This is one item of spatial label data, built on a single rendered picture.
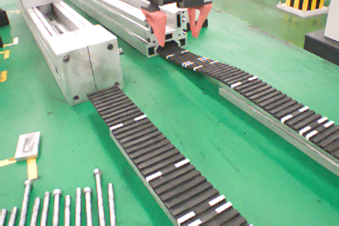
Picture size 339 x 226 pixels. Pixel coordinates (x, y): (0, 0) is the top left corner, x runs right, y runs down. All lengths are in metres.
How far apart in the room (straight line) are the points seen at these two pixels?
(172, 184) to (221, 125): 0.16
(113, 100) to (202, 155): 0.15
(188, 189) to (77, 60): 0.28
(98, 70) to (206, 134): 0.20
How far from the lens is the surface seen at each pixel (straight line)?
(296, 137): 0.41
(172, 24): 0.66
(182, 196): 0.29
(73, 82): 0.49
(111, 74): 0.51
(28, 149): 0.44
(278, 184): 0.36
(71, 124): 0.47
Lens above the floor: 1.04
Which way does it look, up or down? 33 degrees down
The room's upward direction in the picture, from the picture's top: 4 degrees counter-clockwise
